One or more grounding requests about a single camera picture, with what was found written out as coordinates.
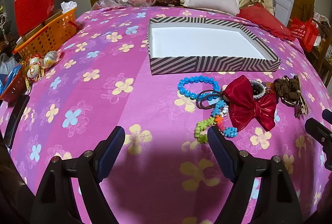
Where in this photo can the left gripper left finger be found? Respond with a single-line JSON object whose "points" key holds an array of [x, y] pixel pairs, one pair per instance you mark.
{"points": [[55, 202]]}

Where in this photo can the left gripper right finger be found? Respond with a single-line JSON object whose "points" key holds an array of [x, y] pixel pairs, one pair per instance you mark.
{"points": [[277, 201]]}

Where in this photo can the brown leopard scrunchie bow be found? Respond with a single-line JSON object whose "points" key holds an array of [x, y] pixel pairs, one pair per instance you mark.
{"points": [[289, 90]]}

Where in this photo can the red satin bow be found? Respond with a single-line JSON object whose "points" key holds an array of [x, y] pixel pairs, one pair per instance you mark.
{"points": [[243, 108]]}

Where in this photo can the brown tie pink mouse charm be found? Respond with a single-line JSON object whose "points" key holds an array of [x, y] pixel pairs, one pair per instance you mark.
{"points": [[210, 98]]}

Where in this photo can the wooden chair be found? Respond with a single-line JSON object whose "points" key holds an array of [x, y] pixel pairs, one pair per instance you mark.
{"points": [[317, 54]]}

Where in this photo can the red shopping bag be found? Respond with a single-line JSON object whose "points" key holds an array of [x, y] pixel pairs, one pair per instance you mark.
{"points": [[305, 32]]}

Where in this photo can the small red basket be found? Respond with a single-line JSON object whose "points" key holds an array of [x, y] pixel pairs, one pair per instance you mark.
{"points": [[13, 85]]}

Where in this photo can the red ruffled cushion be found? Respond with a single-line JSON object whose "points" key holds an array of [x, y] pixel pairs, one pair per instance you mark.
{"points": [[257, 14]]}

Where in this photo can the pink floral bed sheet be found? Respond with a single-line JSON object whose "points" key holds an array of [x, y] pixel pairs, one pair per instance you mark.
{"points": [[163, 174]]}

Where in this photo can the orange plastic basket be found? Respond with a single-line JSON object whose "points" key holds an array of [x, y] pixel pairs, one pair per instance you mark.
{"points": [[50, 37]]}

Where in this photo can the striped black white box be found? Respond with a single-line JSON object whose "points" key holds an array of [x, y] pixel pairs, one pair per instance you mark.
{"points": [[193, 45]]}

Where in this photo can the white tissue paper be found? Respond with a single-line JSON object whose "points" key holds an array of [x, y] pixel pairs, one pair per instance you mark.
{"points": [[68, 6]]}

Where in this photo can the red paper bag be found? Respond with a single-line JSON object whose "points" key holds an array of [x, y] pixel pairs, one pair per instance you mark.
{"points": [[31, 13]]}

